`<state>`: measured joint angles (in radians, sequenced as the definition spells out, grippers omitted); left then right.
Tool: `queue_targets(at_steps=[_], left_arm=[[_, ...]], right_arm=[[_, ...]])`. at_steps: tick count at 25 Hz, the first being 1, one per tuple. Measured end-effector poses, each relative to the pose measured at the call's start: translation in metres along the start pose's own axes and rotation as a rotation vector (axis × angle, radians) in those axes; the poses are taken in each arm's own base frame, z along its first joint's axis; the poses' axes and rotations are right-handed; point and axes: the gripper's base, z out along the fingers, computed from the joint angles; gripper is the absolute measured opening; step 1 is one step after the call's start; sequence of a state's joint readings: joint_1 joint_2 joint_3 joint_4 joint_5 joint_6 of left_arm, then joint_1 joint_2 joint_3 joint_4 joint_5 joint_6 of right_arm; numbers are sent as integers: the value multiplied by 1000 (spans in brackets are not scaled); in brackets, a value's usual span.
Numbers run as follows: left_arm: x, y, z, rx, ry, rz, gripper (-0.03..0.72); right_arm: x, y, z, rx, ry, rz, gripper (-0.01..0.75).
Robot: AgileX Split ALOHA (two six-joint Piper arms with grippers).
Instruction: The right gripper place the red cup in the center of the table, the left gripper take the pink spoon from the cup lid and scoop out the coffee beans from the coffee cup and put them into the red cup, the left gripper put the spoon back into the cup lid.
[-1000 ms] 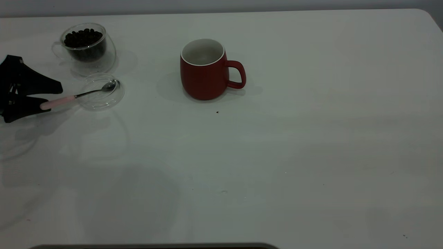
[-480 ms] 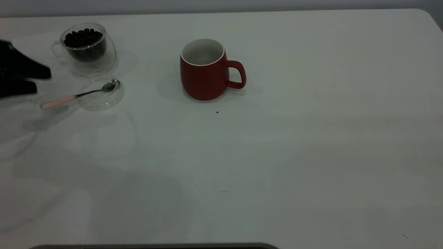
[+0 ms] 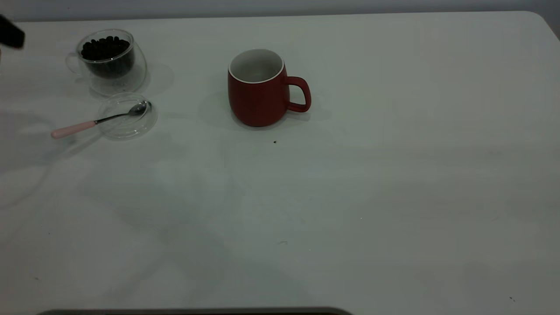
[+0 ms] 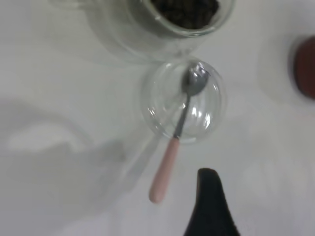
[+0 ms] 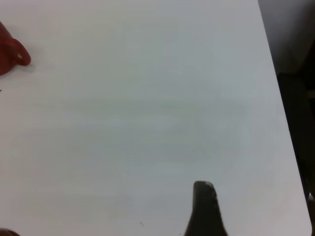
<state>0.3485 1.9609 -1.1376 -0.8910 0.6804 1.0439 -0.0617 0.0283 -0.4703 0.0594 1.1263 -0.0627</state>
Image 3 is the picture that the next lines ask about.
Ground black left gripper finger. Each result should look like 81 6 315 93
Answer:
0 14 26 49

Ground pink handled metal spoon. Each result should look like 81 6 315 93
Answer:
50 101 152 140

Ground red ceramic mug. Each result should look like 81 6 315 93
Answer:
227 48 312 128

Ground dark coffee beans pile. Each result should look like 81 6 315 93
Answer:
81 36 136 79

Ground clear glass cup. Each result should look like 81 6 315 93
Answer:
65 28 148 96

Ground clear glass lid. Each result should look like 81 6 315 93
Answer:
97 92 158 141

